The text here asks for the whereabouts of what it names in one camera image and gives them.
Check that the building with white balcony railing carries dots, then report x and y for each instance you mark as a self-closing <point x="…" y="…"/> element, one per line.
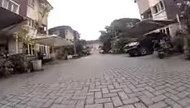
<point x="2" y="18"/>

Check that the grey brick paved road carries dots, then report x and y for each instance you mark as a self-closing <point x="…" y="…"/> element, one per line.
<point x="96" y="86"/>

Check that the white planter pot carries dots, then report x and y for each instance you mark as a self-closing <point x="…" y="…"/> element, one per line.
<point x="36" y="64"/>

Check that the black car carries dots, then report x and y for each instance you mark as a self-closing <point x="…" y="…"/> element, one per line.
<point x="142" y="45"/>

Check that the beige building with balcony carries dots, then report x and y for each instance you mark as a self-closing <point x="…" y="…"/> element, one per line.
<point x="154" y="0"/>

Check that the group of trees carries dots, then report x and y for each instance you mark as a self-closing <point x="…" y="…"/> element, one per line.
<point x="113" y="39"/>

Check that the dark canopy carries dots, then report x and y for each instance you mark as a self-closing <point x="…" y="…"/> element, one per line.
<point x="147" y="26"/>

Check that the grey building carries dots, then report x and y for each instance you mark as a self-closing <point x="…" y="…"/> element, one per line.
<point x="62" y="32"/>

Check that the motorcycle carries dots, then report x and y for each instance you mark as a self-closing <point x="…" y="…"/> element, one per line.
<point x="161" y="48"/>

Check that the pale wall at road end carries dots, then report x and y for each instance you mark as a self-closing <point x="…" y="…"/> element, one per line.
<point x="94" y="46"/>

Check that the green bushes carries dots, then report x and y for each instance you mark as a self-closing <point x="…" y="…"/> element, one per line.
<point x="15" y="64"/>

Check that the pale canopy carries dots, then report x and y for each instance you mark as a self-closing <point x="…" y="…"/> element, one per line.
<point x="53" y="40"/>

